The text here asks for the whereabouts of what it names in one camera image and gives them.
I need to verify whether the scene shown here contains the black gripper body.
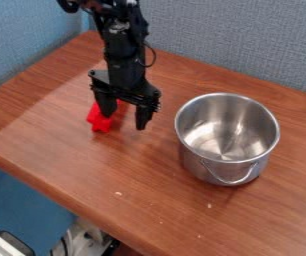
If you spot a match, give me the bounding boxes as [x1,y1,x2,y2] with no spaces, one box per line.
[88,57,161,112]

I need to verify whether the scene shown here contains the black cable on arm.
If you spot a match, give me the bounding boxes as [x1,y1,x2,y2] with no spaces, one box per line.
[136,39,157,69]

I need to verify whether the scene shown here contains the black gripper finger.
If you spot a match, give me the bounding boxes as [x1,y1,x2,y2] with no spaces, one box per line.
[134,106,154,130]
[94,91,117,118]

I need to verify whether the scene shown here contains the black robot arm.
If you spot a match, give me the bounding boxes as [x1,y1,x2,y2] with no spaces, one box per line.
[56,0,161,130]

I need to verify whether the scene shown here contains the metal pot with handle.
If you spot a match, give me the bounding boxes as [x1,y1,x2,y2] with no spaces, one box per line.
[174,92,280,186]

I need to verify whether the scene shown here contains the red plastic block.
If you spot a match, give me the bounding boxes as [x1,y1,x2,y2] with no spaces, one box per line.
[86,100,125,133]

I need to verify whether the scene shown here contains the white items under table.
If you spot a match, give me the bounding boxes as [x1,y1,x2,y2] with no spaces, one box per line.
[48,218,113,256]

